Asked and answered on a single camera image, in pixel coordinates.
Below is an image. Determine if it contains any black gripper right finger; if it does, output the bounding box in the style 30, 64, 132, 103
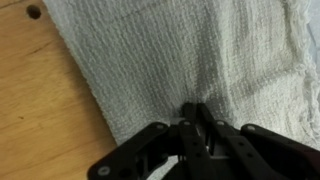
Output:
196, 102, 320, 180

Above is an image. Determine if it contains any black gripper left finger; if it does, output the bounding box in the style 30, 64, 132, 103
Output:
87, 102, 214, 180

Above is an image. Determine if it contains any white cloth towel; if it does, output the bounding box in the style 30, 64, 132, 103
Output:
42, 0, 320, 180

